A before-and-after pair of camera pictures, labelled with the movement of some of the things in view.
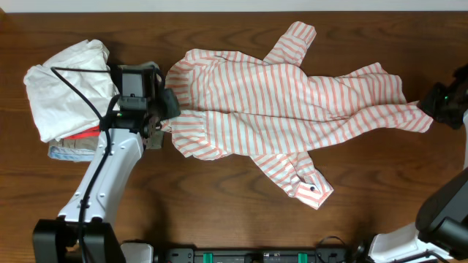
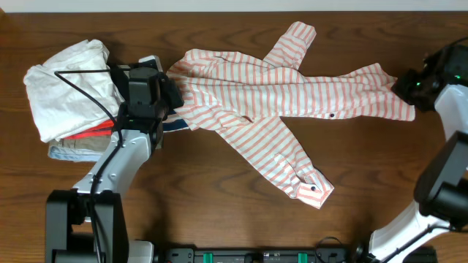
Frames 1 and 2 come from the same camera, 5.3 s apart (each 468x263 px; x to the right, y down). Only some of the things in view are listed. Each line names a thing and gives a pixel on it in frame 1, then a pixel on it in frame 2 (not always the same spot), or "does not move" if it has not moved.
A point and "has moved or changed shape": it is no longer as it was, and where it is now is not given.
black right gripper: x=428 y=104 to x=401 y=86
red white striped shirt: x=271 y=109 has moved or changed shape
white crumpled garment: x=61 y=111 does not move
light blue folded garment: x=71 y=154 does not move
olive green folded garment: x=156 y=141 does not move
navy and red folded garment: x=93 y=134 does not move
